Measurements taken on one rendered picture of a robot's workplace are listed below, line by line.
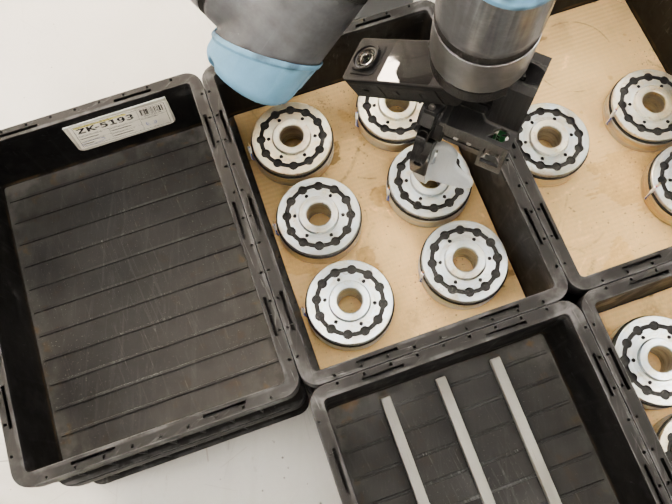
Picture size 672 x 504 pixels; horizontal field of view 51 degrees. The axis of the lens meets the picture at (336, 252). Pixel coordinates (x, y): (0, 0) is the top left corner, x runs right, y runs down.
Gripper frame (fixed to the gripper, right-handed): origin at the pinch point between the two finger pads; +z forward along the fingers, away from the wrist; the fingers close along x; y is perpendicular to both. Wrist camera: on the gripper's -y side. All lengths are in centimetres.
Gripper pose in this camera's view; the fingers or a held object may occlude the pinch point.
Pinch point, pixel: (430, 148)
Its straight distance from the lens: 73.0
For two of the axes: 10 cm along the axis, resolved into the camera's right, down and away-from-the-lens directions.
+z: 0.5, 2.6, 9.6
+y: 9.0, 4.1, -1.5
